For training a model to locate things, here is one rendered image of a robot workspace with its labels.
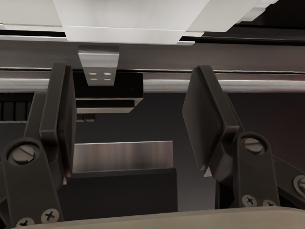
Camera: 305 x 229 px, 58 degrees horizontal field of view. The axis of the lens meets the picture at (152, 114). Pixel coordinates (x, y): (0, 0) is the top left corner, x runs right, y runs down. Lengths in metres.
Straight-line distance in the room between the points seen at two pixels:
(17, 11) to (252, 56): 0.41
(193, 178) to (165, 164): 0.54
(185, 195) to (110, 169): 0.56
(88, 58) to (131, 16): 0.09
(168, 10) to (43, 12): 0.07
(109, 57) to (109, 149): 0.09
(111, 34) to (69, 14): 0.04
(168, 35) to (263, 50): 0.34
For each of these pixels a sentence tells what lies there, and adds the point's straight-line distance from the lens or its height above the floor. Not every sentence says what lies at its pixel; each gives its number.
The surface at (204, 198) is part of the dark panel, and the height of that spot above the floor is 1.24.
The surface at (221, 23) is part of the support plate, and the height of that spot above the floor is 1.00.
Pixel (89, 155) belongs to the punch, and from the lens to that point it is 0.21.
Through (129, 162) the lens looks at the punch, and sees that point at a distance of 0.21.
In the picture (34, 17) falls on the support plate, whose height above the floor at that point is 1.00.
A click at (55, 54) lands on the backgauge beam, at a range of 0.46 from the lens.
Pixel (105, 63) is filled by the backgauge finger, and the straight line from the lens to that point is 0.28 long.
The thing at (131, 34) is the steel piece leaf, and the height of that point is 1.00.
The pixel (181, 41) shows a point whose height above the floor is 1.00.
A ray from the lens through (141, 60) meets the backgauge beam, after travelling 0.46.
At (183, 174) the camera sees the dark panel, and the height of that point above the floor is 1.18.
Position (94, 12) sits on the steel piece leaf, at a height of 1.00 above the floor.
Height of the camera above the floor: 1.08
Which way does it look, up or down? 4 degrees down
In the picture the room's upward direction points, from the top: 178 degrees clockwise
